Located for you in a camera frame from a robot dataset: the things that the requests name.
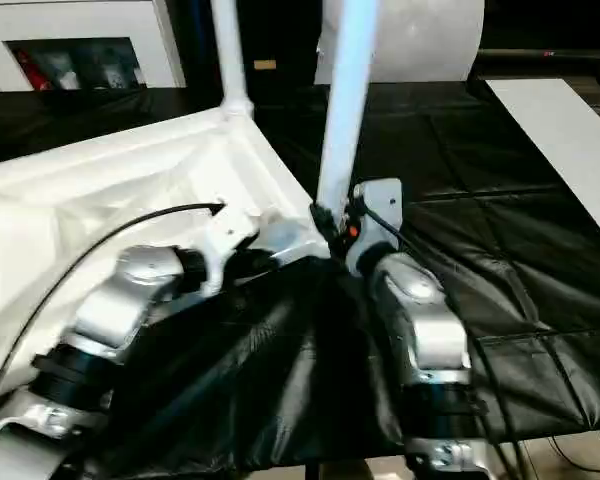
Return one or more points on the white plastic table leg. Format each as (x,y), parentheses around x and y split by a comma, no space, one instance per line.
(348,100)
(230,50)

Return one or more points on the black box with yellow label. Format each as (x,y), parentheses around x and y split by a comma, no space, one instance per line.
(280,45)

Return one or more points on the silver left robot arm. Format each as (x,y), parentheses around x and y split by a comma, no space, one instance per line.
(110,320)

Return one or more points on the white cabinet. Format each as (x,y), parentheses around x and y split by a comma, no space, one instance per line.
(80,40)

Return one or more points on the white flat board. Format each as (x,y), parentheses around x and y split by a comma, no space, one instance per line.
(570,140)

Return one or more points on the white plastic table top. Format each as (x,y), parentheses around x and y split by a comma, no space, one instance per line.
(80,200)

